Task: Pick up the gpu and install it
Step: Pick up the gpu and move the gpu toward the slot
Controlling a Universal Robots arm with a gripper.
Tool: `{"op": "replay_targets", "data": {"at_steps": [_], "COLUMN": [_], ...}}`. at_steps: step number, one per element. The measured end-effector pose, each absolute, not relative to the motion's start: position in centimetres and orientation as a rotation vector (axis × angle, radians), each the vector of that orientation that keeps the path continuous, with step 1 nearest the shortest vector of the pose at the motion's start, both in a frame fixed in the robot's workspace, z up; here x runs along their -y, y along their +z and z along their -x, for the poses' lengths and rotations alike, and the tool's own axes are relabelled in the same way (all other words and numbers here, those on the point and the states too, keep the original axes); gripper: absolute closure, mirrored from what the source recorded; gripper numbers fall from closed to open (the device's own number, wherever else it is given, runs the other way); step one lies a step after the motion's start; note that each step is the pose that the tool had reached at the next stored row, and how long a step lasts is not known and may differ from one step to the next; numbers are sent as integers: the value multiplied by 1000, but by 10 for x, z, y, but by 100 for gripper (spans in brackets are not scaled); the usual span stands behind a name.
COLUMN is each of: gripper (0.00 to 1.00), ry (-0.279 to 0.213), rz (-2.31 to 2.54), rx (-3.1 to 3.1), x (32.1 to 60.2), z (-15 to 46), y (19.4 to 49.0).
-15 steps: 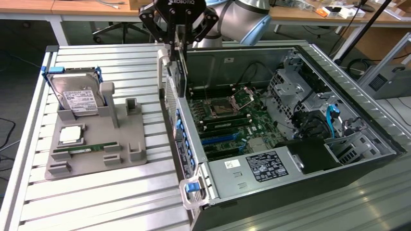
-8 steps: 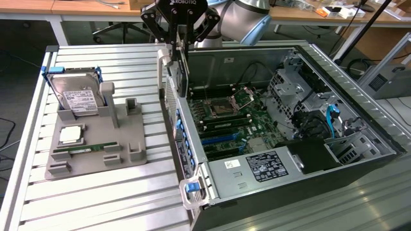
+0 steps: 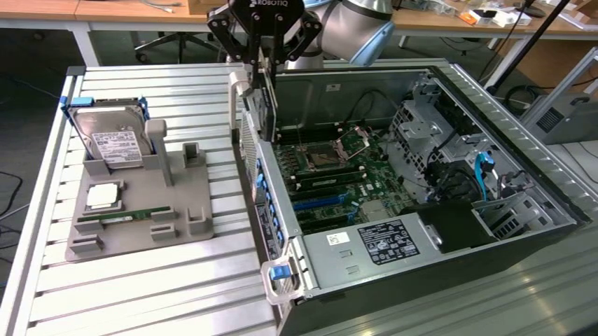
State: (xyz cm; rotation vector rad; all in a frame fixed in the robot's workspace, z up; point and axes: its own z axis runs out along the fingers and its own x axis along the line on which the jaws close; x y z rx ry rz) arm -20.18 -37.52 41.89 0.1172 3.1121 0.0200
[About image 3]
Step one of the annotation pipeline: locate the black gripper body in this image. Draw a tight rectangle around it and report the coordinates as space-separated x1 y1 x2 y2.
227 0 307 36

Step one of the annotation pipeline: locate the graphics card with metal bracket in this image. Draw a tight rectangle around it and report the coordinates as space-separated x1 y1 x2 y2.
242 55 282 143

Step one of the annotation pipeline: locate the black office chair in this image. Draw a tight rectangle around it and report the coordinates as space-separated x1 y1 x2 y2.
134 31 226 64

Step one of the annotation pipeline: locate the metal socket cover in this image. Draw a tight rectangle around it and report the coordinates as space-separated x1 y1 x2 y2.
335 125 375 162

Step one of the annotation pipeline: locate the CPU socket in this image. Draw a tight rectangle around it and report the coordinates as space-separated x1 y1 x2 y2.
300 141 350 172

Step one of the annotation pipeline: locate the silver disk bay cage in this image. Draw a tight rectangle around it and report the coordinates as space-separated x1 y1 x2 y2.
387 99 473 165

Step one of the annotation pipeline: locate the hard disk in blue caddy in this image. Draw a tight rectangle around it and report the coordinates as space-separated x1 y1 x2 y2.
59 94 155 171

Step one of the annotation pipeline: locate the black and white device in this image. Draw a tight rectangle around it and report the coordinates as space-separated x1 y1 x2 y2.
469 8 499 25

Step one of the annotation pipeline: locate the wooden desk with white legs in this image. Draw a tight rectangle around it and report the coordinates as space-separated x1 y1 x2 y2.
391 0 598 88
0 0 286 67

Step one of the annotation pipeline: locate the black RAM stick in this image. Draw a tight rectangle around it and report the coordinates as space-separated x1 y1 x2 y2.
292 171 368 193

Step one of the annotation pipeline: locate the green motherboard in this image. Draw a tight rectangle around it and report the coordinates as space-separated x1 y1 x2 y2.
272 122 417 235

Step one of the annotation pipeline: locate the white box device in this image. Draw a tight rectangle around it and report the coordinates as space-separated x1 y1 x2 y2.
494 12 533 28

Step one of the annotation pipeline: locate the blue expansion slot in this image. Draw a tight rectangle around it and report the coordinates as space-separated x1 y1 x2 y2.
291 195 346 211

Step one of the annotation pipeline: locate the black monitor base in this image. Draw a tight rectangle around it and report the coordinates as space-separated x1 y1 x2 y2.
513 0 547 18

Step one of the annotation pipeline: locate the grey parts rack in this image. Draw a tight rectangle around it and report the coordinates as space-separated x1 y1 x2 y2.
64 118 216 263

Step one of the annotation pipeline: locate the black tripod pole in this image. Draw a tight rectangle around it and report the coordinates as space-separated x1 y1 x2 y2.
485 0 575 94

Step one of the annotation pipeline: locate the silver chipset heatsink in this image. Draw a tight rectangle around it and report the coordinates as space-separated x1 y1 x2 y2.
359 201 391 223

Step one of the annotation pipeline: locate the silver CPU chip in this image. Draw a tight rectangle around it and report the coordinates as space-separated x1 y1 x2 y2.
85 183 120 208

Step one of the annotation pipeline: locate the green RAM stick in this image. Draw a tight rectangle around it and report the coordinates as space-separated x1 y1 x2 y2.
76 205 172 225

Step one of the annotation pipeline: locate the grey power supply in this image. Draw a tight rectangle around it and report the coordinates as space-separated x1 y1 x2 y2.
298 211 445 291

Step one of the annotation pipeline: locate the grey machine housing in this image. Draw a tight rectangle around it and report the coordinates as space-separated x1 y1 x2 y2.
521 47 598 146

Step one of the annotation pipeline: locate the open black PC case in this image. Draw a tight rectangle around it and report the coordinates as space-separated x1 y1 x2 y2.
227 65 590 336

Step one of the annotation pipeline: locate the white cable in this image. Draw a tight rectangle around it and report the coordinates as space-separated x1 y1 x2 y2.
142 0 183 14

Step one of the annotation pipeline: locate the coiled black cable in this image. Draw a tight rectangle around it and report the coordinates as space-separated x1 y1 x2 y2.
506 85 547 116

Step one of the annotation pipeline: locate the blue wire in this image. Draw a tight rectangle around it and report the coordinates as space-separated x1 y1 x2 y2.
473 150 497 203

